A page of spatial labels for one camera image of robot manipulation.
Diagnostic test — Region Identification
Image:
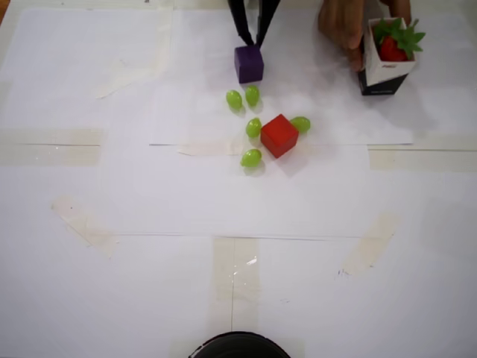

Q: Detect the red wooden cube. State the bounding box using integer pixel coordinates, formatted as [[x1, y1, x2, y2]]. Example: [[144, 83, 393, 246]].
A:
[[259, 114, 300, 160]]

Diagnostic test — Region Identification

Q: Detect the green plastic grape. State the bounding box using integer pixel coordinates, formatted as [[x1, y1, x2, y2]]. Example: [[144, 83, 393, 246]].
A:
[[244, 116, 263, 139], [289, 116, 312, 134], [225, 88, 244, 112], [240, 148, 264, 169], [244, 84, 261, 107]]

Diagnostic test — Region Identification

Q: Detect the purple wooden cube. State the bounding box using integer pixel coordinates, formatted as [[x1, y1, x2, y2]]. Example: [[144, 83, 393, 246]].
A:
[[233, 45, 265, 84]]

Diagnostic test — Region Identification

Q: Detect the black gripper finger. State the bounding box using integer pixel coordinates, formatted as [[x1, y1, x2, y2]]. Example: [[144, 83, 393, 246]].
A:
[[256, 0, 281, 48], [227, 0, 258, 48]]

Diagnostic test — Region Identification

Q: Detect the bare person hand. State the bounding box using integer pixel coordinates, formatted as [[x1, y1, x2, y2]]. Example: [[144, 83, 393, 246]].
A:
[[318, 0, 413, 72]]

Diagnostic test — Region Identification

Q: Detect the black round dome object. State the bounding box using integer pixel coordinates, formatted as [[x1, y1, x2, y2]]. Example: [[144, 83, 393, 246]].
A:
[[189, 330, 291, 358]]

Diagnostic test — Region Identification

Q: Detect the white and black carton box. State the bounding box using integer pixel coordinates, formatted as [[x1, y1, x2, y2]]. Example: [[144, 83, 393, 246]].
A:
[[357, 16, 417, 97]]

